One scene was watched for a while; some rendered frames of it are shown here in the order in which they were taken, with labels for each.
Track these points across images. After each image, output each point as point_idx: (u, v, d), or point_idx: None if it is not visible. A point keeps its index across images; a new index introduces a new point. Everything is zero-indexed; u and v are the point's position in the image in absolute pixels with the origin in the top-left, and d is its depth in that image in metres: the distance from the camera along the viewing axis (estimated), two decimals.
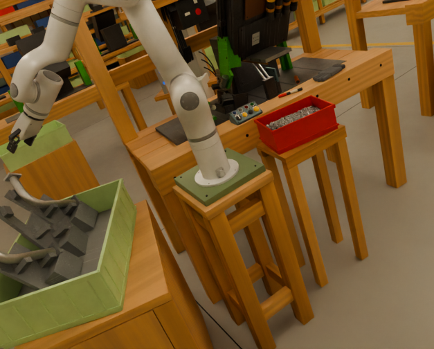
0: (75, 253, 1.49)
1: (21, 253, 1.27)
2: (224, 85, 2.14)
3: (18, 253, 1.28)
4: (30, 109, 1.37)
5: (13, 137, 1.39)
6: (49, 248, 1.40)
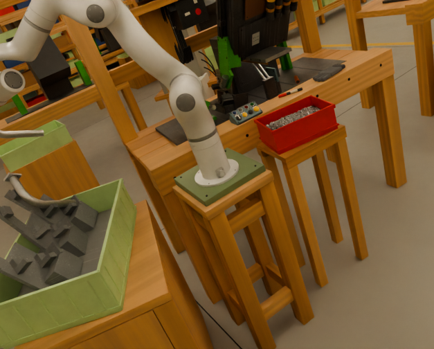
0: (75, 253, 1.49)
1: (10, 132, 1.65)
2: (224, 85, 2.14)
3: (9, 131, 1.66)
4: None
5: None
6: (40, 130, 1.75)
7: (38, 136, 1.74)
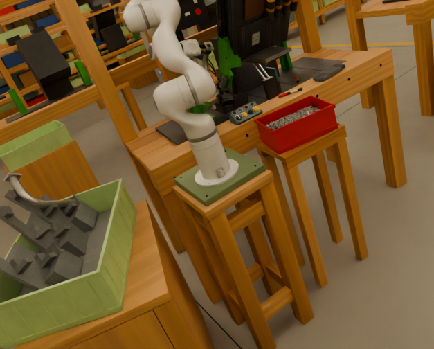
0: (75, 253, 1.49)
1: None
2: (224, 85, 2.14)
3: None
4: None
5: None
6: (216, 92, 2.16)
7: (214, 93, 2.19)
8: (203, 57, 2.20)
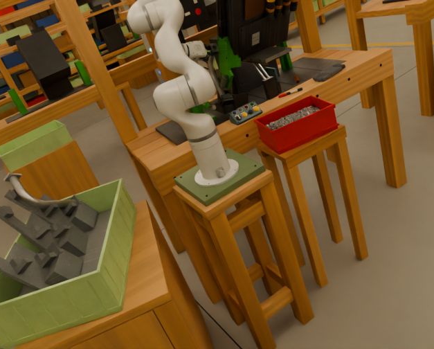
0: (75, 253, 1.49)
1: (212, 77, 2.23)
2: (224, 85, 2.14)
3: (214, 75, 2.23)
4: None
5: None
6: (221, 93, 2.17)
7: (219, 95, 2.20)
8: (208, 59, 2.22)
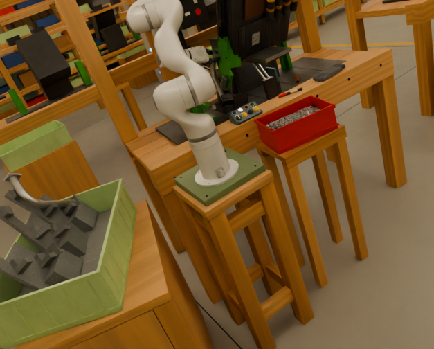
0: (75, 253, 1.49)
1: (214, 82, 2.22)
2: (224, 85, 2.14)
3: (216, 81, 2.22)
4: None
5: None
6: None
7: (222, 100, 2.19)
8: (210, 64, 2.21)
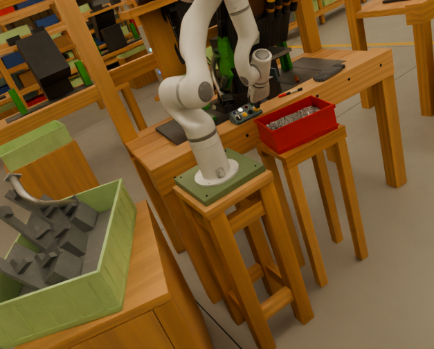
0: (75, 253, 1.49)
1: (214, 82, 2.22)
2: (224, 85, 2.14)
3: (216, 81, 2.22)
4: None
5: None
6: None
7: (222, 100, 2.19)
8: (210, 64, 2.21)
